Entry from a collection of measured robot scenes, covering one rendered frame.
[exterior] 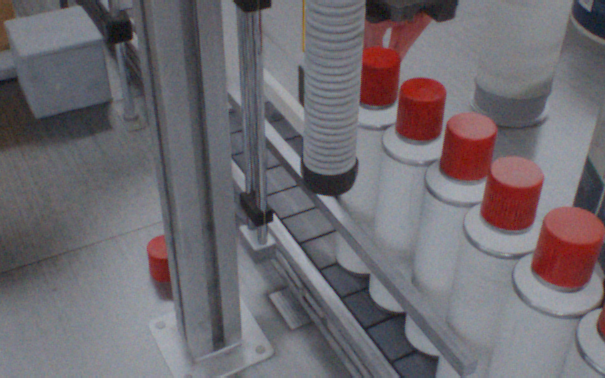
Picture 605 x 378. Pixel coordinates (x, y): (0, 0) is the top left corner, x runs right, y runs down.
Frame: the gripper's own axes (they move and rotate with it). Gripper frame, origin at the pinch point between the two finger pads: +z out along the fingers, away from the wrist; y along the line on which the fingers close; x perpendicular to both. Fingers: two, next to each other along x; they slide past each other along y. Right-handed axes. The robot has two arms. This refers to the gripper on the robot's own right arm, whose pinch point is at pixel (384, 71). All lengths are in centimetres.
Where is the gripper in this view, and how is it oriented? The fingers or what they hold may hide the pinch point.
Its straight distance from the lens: 70.8
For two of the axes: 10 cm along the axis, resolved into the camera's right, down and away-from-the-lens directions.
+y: -4.8, -5.6, 6.7
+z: -0.1, 7.7, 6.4
